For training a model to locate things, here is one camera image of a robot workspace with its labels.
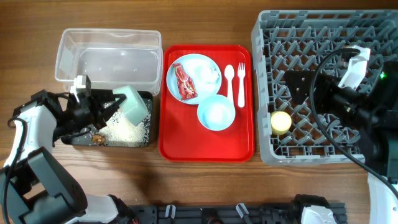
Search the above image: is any black plastic tray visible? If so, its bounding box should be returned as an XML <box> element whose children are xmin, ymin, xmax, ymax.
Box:
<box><xmin>61</xmin><ymin>91</ymin><xmax>153</xmax><ymax>147</ymax></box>

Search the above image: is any white plastic fork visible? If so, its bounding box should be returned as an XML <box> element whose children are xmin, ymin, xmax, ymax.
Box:
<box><xmin>238</xmin><ymin>62</ymin><xmax>246</xmax><ymax>108</ymax></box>

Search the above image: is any rice food waste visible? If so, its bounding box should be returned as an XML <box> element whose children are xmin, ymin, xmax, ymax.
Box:
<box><xmin>91</xmin><ymin>110</ymin><xmax>151</xmax><ymax>147</ymax></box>

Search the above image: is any red serving tray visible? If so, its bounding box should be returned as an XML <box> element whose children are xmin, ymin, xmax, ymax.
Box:
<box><xmin>159</xmin><ymin>45</ymin><xmax>255</xmax><ymax>162</ymax></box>

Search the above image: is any light blue bowl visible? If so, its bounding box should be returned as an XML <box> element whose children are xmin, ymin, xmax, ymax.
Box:
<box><xmin>197</xmin><ymin>95</ymin><xmax>236</xmax><ymax>131</ymax></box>

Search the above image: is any red snack wrapper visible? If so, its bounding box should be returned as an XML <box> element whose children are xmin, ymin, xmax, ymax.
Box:
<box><xmin>172</xmin><ymin>63</ymin><xmax>198</xmax><ymax>100</ymax></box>

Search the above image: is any right black cable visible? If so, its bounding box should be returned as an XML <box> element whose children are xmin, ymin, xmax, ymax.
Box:
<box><xmin>309</xmin><ymin>47</ymin><xmax>398</xmax><ymax>200</ymax></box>

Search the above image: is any white plastic spoon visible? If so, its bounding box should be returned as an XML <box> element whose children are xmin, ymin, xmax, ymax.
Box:
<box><xmin>224</xmin><ymin>64</ymin><xmax>234</xmax><ymax>103</ymax></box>

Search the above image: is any green bowl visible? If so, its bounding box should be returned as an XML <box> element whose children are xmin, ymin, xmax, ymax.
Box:
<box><xmin>113</xmin><ymin>85</ymin><xmax>148</xmax><ymax>126</ymax></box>

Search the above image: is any yellow cup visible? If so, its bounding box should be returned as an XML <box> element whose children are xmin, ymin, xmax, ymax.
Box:
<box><xmin>271</xmin><ymin>111</ymin><xmax>292</xmax><ymax>135</ymax></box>

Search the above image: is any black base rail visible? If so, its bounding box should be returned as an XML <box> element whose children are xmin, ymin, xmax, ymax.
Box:
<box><xmin>124</xmin><ymin>202</ymin><xmax>348</xmax><ymax>224</ymax></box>

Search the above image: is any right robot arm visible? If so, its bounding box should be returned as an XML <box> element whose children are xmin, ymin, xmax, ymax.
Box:
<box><xmin>284</xmin><ymin>45</ymin><xmax>397</xmax><ymax>223</ymax></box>

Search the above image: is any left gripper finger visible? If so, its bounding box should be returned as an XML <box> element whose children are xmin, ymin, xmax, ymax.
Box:
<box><xmin>93</xmin><ymin>93</ymin><xmax>127</xmax><ymax>129</ymax></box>
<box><xmin>91</xmin><ymin>89</ymin><xmax>116</xmax><ymax>103</ymax></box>

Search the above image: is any white tissue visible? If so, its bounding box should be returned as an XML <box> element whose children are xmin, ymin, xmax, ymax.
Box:
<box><xmin>185</xmin><ymin>59</ymin><xmax>219</xmax><ymax>83</ymax></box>

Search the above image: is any light blue plate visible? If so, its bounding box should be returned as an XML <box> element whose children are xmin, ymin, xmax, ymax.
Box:
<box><xmin>166</xmin><ymin>54</ymin><xmax>223</xmax><ymax>105</ymax></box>

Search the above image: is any grey dishwasher rack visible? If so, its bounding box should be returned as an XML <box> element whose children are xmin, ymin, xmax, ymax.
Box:
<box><xmin>251</xmin><ymin>10</ymin><xmax>397</xmax><ymax>166</ymax></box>

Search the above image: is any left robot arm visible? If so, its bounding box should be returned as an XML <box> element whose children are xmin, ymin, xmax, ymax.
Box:
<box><xmin>1</xmin><ymin>90</ymin><xmax>140</xmax><ymax>223</ymax></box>

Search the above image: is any clear plastic bin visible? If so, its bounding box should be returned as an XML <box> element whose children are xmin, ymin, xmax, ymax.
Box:
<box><xmin>54</xmin><ymin>28</ymin><xmax>163</xmax><ymax>96</ymax></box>

